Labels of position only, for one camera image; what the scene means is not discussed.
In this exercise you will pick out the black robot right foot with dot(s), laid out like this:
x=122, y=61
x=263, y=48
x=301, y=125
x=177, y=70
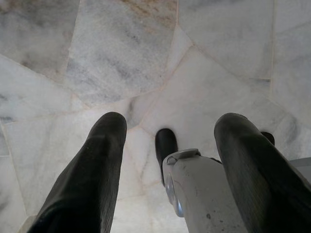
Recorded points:
x=268, y=138

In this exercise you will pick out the black robot foot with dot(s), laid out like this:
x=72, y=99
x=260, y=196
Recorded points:
x=165, y=145
x=268, y=138

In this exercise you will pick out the grey robot right leg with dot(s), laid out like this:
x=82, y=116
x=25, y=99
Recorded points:
x=302, y=164

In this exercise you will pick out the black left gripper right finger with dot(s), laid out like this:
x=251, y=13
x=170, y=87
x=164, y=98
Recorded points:
x=252, y=170

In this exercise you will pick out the black robot left foot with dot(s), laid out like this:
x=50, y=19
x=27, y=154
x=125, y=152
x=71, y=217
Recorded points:
x=165, y=145

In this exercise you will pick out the grey robot leg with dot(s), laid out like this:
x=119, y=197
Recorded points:
x=302, y=164
x=204, y=189

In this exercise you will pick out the grey robot left leg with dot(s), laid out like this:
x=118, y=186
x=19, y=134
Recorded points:
x=204, y=189

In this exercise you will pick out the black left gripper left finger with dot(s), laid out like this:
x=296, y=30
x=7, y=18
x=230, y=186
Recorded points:
x=92, y=174

